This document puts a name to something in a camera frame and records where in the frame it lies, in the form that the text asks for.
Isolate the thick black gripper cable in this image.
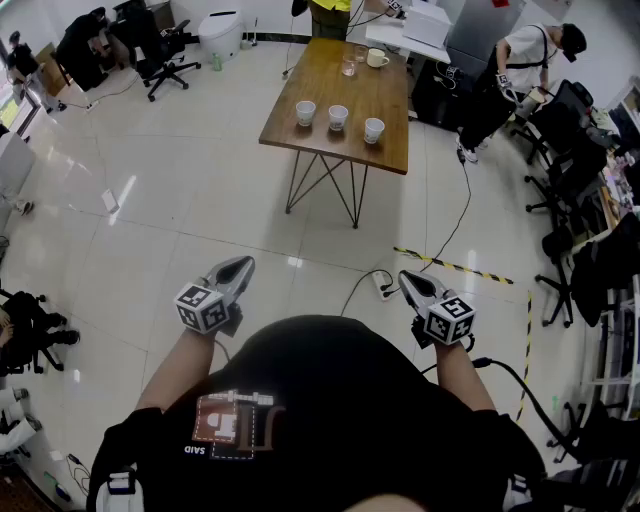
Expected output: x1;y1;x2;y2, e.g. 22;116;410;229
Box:
419;356;581;454

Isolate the brown wooden desk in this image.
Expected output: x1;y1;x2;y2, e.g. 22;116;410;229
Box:
33;42;74;97

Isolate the white harness pad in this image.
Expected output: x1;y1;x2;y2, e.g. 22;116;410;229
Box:
502;474;532;511
94;464;139;512

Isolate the wooden table with metal legs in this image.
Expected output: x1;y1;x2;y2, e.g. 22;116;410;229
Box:
258;37;411;230

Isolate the black fabric case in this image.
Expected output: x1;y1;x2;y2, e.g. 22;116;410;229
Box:
410;58;466;129

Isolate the white desk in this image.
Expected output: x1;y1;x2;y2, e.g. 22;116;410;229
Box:
364;0;454;65

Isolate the black office chair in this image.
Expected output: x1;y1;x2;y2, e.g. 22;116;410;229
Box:
509;79;609;166
534;219;601;329
523;139;611;236
109;2;203;103

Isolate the black jacket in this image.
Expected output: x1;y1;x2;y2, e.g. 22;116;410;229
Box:
569;214;640;326

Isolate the person's right forearm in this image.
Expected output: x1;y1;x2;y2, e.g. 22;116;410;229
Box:
432;342;500;414

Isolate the white storage box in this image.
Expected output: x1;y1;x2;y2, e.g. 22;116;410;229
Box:
402;1;454;50

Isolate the thin black power cable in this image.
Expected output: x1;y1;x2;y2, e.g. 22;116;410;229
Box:
428;149;474;271

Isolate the white smart toilet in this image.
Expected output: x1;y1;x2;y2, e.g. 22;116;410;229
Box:
197;9;245;64

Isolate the grey metal cabinet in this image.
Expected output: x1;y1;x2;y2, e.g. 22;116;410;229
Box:
444;0;529;79

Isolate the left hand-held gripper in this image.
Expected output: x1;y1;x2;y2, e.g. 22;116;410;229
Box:
173;255;256;337

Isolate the white metal shelf rack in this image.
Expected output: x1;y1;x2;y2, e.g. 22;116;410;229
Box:
589;274;640;419

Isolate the white table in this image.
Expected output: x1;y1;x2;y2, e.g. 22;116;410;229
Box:
0;132;36;231

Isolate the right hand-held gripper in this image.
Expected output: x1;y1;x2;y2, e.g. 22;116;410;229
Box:
398;270;476;350

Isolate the cluttered work desk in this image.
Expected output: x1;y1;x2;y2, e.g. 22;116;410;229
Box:
589;74;640;241

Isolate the person's black printed t-shirt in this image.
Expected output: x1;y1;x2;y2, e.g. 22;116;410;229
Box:
85;314;549;512

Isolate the person's left forearm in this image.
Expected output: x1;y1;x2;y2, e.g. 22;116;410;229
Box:
134;327;222;414

